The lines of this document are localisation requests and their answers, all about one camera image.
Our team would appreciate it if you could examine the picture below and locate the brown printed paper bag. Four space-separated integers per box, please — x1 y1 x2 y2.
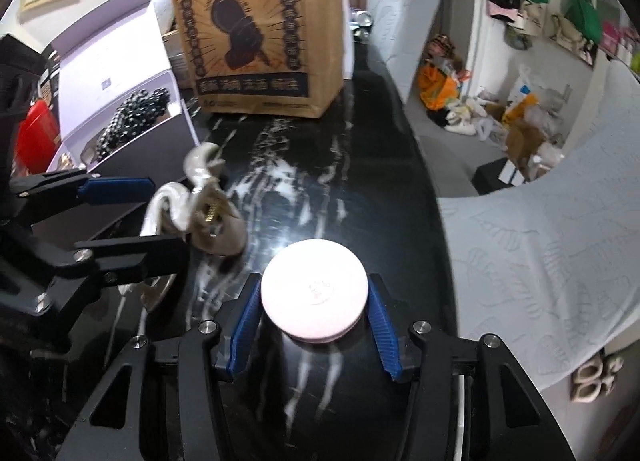
162 0 357 119

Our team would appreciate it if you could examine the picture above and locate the clear plastic wrap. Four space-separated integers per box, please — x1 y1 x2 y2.
140 142 247 257

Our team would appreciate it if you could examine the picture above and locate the black printed packaging box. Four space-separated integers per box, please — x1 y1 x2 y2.
37 53 63 106

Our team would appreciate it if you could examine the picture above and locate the cardboard box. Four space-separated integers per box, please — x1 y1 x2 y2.
505 118 546 166

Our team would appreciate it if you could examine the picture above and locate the metal bowl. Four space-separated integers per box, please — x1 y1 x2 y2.
352 8 373 42

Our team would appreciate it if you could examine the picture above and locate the lavender gift box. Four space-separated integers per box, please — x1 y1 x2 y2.
47 0 201 176

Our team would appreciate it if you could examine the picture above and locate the orange plastic bag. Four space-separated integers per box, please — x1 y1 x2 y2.
419 63 460 110

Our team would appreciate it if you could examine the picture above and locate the pink and black hanging bag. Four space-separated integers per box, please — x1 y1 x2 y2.
487 0 521 22

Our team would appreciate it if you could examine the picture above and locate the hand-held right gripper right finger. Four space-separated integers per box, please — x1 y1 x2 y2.
367 273 561 461

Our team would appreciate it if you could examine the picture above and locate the red canister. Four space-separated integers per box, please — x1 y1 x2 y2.
14 102 62 176

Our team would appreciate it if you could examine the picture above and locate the beige slipper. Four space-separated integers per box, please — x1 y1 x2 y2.
597 348 626 394
570 361 608 404

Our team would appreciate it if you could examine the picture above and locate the black box with white stripes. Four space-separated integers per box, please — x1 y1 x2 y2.
472 161 526 196

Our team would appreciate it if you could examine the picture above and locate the pink round compact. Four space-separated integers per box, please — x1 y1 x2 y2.
261 239 369 344

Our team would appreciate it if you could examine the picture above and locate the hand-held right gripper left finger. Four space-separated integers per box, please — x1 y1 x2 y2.
75 273 263 461

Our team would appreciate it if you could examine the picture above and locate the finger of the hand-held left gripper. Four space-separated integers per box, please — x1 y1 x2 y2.
0 173 156 228
0 235 191 318

